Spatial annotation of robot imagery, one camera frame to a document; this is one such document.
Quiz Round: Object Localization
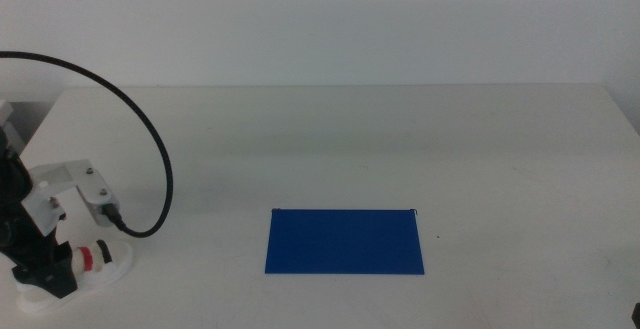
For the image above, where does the white strapped sandal shoe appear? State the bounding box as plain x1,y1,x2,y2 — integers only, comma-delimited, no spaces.
14,238,135,316

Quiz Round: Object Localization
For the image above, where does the blue rectangular mat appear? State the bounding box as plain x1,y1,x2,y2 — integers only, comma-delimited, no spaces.
264,208,426,276

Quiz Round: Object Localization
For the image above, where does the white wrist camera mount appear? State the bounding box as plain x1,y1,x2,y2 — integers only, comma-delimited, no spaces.
21,159,110,238

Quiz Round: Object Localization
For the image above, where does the black braided cable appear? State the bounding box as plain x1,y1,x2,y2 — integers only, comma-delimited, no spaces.
0,50,175,239

